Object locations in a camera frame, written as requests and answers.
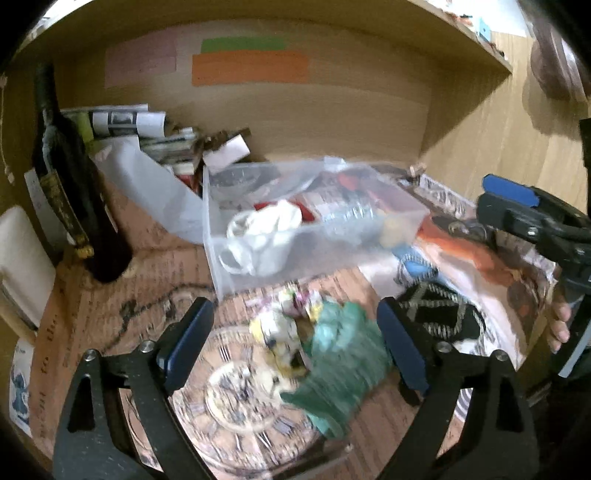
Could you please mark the white drawstring pouch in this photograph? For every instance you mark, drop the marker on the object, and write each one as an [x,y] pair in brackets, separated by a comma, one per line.
[256,246]

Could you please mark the pink satin curtain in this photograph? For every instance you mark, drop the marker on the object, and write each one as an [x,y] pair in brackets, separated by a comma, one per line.
[555,63]

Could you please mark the green knit glove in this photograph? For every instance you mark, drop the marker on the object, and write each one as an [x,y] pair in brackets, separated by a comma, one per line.
[349,359]

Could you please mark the red velvet pouch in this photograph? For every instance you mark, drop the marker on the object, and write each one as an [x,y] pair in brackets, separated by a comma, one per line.
[286,212]

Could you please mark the floral yellow white scrunchie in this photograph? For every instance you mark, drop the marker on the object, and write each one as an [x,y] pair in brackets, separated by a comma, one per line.
[284,326]

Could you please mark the yellow sponge block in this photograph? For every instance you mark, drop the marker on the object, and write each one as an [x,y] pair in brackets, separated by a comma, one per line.
[396,231]

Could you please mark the orange sticky note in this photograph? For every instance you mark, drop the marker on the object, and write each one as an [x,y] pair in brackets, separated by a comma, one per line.
[249,66]

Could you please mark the small white paper box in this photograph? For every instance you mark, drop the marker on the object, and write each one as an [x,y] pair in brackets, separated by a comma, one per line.
[228,153]

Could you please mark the dark wine bottle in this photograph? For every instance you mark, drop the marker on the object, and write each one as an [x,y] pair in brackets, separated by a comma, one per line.
[70,183]

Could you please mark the silver foil plastic bag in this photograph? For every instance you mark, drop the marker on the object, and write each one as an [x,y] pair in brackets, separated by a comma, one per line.
[345,212]

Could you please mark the person's right hand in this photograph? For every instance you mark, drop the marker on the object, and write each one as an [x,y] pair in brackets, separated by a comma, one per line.
[558,332]

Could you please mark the blue cartoon sticker card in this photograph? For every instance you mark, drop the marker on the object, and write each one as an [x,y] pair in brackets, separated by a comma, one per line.
[19,411]

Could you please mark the white cream mug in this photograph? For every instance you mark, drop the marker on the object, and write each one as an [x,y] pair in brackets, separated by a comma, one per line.
[27,275]

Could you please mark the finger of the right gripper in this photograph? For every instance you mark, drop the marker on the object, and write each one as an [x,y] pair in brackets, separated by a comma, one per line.
[510,190]

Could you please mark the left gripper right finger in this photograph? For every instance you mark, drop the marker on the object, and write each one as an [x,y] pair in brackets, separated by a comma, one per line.
[399,342]

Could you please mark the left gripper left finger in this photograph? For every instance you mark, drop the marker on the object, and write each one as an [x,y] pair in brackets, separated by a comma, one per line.
[180,344]

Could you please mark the green sticky note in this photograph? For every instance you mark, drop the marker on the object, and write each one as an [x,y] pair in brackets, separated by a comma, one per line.
[240,43]

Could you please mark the white paper sheet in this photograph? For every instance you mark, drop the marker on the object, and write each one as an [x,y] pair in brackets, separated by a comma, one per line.
[150,186]

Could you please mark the black chain-print scrunchie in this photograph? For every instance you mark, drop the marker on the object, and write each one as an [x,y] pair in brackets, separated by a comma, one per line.
[443,313]

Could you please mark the stack of magazines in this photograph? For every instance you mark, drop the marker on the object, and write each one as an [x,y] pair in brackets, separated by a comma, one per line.
[158,137]

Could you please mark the clear plastic storage bin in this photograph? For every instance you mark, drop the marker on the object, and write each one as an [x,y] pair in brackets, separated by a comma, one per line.
[321,247]

